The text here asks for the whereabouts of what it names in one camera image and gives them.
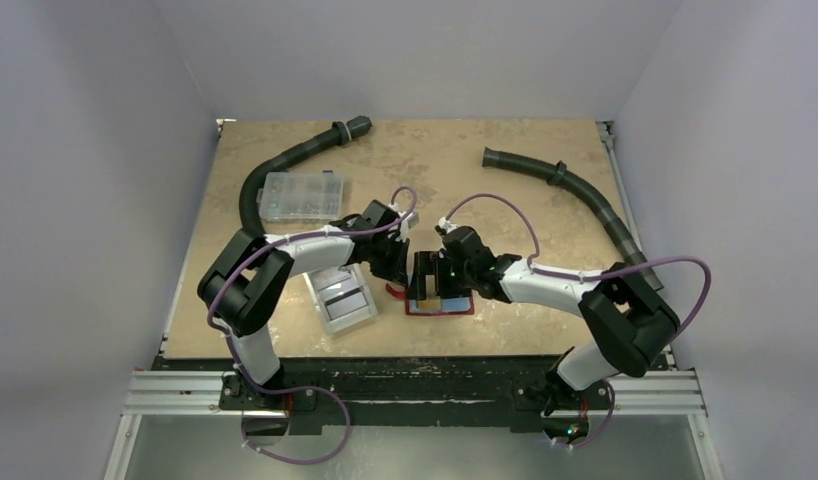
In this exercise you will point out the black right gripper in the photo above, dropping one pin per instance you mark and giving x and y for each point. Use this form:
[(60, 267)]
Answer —
[(438, 266)]

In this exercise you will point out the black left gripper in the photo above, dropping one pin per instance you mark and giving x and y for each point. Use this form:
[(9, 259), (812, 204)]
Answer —
[(397, 273)]

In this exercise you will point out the gold credit card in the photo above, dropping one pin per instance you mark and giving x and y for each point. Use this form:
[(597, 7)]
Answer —
[(428, 306)]

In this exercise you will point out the red leather card holder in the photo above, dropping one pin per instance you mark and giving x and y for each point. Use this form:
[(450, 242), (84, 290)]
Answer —
[(460, 306)]

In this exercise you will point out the white plastic card box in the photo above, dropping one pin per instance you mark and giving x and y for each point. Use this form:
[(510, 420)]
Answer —
[(322, 285)]

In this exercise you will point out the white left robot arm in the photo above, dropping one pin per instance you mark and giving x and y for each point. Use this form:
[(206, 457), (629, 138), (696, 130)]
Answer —
[(243, 287)]

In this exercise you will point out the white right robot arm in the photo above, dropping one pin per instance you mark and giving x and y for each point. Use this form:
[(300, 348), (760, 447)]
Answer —
[(630, 323)]

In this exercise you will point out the clear plastic screw box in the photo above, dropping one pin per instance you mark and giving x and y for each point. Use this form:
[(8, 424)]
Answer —
[(301, 197)]

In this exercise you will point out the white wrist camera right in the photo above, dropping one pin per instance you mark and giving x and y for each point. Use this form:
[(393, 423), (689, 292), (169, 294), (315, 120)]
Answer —
[(444, 226)]

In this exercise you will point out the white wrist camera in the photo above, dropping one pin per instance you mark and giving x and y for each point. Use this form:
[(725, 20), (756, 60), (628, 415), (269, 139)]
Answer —
[(444, 226), (409, 220)]

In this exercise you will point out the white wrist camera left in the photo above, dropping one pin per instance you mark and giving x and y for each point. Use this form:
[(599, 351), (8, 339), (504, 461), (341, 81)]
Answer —
[(409, 220)]

